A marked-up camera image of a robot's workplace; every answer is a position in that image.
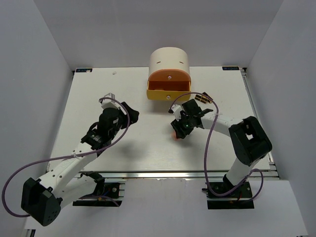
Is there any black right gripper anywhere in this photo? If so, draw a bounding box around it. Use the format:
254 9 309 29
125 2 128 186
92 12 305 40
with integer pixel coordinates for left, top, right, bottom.
170 113 194 139

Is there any peach puff with ribbon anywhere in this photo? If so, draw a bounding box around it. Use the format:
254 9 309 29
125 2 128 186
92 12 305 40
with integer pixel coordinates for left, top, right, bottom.
172 131 181 141

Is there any yellow drawer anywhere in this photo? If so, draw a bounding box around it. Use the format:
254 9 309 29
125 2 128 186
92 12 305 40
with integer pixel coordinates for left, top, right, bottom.
147 80 191 101

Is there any orange top drawer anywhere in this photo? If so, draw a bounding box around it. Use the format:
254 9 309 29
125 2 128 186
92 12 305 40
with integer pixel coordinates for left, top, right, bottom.
148 69 191 81

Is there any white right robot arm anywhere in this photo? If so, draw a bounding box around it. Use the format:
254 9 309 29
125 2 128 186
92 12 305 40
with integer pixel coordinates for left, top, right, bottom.
168 99 273 197

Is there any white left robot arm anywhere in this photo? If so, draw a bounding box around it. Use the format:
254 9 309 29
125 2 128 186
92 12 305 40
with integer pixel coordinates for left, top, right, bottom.
21 101 139 226

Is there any black gold lipstick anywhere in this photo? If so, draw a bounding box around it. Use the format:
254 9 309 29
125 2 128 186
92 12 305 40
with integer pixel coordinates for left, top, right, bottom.
202 92 213 103
195 94 209 104

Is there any cream round drawer organizer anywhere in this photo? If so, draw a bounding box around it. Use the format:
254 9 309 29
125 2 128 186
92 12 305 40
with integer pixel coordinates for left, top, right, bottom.
149 47 190 75

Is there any left blue table label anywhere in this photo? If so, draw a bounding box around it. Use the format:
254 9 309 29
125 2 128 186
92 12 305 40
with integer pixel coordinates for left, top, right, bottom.
75 68 92 73

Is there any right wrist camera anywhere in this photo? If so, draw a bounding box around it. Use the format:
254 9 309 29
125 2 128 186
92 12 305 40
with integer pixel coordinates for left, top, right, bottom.
168 104 182 121

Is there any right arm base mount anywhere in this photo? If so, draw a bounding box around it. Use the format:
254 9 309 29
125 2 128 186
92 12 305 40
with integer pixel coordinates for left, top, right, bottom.
202 182 254 210

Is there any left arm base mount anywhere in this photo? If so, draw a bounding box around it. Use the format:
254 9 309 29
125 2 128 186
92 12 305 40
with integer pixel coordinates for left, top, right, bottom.
72 171 125 207

